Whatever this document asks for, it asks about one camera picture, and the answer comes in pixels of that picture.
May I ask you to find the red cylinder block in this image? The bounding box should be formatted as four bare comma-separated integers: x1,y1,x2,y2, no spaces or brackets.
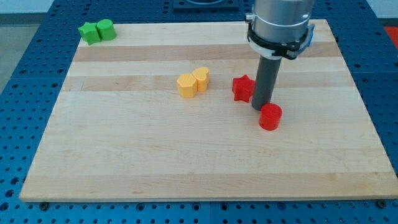
259,103,283,131

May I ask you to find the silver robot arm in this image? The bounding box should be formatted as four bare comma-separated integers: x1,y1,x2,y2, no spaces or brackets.
245,0,315,60

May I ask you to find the wooden board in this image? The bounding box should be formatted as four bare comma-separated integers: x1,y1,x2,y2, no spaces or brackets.
19,19,397,202

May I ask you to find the yellow hexagon block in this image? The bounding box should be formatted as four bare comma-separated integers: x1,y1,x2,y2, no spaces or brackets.
177,73,197,98

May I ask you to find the yellow heart block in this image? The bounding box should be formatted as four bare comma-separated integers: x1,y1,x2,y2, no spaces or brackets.
192,67,210,91

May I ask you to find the red star block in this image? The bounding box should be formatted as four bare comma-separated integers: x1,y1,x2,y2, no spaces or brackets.
232,75,256,103

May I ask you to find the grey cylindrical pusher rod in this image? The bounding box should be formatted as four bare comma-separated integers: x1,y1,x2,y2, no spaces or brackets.
251,56,282,111

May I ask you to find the green cylinder block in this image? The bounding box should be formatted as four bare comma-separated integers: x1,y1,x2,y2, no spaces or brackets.
96,19,117,40

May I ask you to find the green star block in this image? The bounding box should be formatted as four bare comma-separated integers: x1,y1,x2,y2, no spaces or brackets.
78,22,101,45

